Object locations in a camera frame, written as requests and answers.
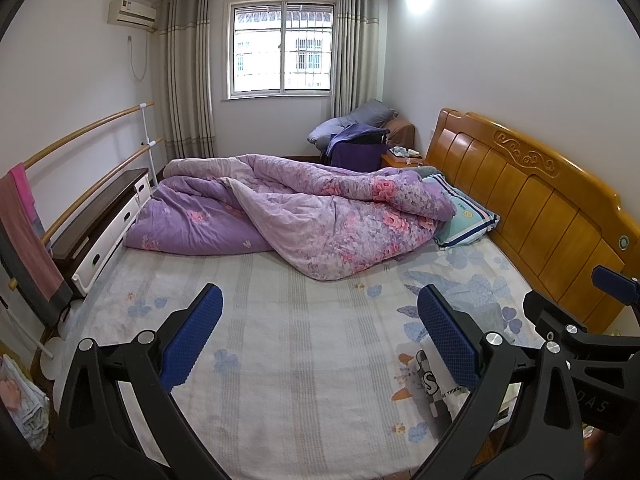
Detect wooden headboard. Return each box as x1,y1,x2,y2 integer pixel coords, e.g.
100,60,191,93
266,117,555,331
425,107,626,333

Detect purple floral quilt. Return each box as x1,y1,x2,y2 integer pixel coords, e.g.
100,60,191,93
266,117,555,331
122,154,457,281

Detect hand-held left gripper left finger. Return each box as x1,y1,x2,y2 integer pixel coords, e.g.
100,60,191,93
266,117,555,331
55,282,236,480

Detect grey beige curtain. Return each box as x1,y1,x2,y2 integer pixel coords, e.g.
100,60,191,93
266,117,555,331
156,0,217,161
331,0,383,121

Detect white cabinet with dark top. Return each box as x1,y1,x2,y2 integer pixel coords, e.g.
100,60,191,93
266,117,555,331
50,167,153,298

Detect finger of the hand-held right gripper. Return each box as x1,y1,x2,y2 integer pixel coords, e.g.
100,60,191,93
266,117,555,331
521,290,601,361
591,265,640,308

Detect white barre post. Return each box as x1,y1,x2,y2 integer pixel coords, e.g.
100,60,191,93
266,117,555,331
139,102,160,188

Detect bright pink towel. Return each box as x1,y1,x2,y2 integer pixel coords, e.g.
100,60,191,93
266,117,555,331
9,162,41,228

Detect white printed cloth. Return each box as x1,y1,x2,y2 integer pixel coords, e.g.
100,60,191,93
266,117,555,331
414,345,501,436

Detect barred window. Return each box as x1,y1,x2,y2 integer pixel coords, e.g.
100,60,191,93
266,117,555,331
227,0,335,101

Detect brown armchair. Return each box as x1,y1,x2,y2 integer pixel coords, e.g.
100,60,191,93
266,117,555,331
384,117,417,147

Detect dark purple clothes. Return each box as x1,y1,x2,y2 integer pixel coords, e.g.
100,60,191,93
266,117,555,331
320,122,391,171

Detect pile of light clothes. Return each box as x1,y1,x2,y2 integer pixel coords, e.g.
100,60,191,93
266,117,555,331
0,355,51,451

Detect blue striped pillow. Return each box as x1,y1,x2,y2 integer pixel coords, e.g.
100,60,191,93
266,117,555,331
432,172,501,251

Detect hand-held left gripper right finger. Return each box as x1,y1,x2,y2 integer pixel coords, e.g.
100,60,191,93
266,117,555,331
410,284,586,480

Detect wooden nightstand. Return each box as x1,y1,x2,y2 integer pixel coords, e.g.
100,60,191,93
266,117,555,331
381,147,426,168

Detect long wooden wall barre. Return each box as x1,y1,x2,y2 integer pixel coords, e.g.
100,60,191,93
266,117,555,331
40,139,151,246
22,102,156,171

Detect dusty pink grey-edged towel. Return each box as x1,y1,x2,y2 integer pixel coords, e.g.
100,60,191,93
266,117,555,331
0,175,76,331

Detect floral bed sheet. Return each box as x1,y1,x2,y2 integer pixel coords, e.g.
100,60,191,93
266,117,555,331
47,240,551,480

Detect white air conditioner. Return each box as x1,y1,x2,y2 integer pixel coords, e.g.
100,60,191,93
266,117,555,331
106,0,157,31

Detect white air conditioner cable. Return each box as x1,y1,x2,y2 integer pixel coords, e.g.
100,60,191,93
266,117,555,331
127,35,149,82

